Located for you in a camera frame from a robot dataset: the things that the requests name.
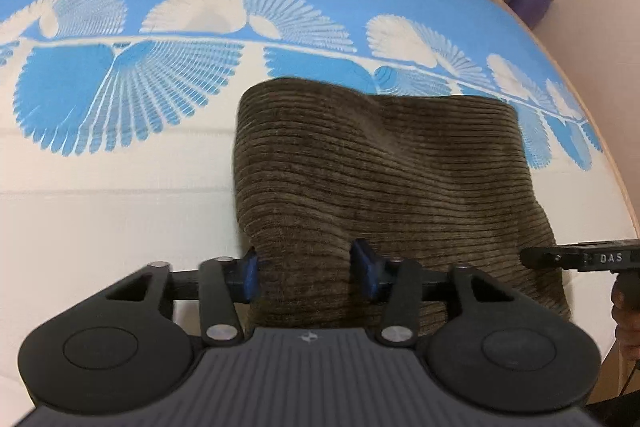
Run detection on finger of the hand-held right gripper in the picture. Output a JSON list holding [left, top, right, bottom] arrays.
[[520, 247, 586, 272]]

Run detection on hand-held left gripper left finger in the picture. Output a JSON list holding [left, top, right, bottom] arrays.
[[105, 247, 262, 349]]

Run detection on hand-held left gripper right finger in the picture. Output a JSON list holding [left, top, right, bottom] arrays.
[[350, 238, 506, 349]]

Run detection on brown corduroy pants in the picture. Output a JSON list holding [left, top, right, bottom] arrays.
[[232, 78, 572, 339]]

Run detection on person's right hand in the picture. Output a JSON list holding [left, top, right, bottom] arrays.
[[610, 299, 640, 360]]

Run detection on blue white printed bed sheet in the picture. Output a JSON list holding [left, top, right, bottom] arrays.
[[0, 0, 631, 408]]

